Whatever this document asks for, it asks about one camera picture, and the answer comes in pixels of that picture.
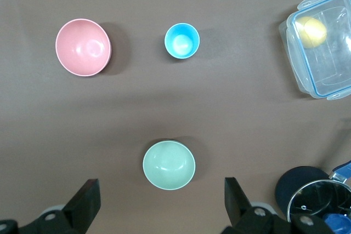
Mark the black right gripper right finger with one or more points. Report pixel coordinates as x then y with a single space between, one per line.
238 206

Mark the clear plastic lidded container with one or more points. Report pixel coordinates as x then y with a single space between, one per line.
323 64

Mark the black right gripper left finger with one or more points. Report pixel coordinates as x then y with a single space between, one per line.
82 206

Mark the pale green bowl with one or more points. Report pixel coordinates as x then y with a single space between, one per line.
168 165

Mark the pink bowl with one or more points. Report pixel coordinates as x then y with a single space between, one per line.
82 47

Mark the light blue cup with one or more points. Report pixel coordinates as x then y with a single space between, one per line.
181 40

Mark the glass lid blue knob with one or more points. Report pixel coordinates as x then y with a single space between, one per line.
315 198

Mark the yellow lemon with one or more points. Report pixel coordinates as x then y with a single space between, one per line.
312 32

